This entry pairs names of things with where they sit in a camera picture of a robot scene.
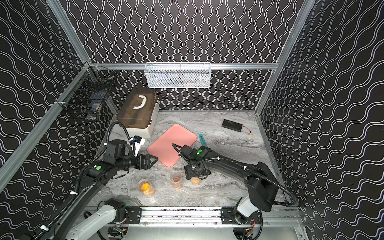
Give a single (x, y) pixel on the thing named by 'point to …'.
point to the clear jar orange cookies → (146, 187)
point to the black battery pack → (232, 125)
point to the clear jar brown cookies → (176, 178)
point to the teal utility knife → (202, 140)
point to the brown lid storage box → (137, 111)
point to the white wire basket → (178, 75)
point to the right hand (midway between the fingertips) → (195, 174)
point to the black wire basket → (85, 97)
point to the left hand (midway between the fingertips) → (151, 156)
